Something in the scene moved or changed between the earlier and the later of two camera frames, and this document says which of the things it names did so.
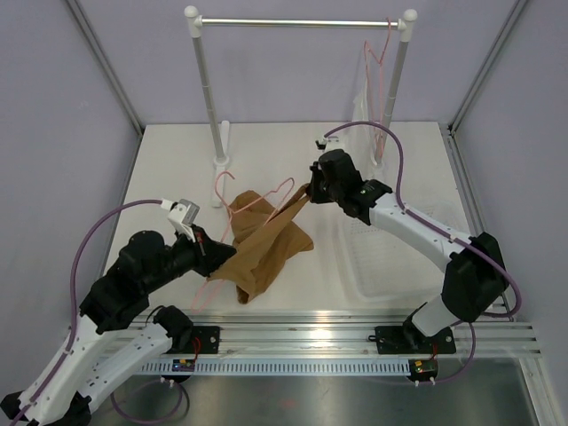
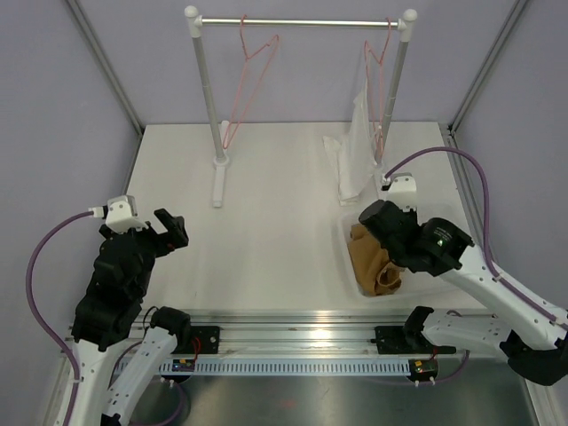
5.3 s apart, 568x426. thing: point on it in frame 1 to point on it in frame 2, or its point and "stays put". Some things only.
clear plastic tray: x=371 y=265 stays put
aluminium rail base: x=502 y=335 stays put
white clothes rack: x=195 y=22 stays put
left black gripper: x=211 y=255 to x=167 y=241
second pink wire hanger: x=374 y=68 stays put
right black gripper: x=317 y=196 to x=412 y=213
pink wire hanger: x=200 y=303 to x=246 y=62
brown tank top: x=262 y=237 to x=376 y=272
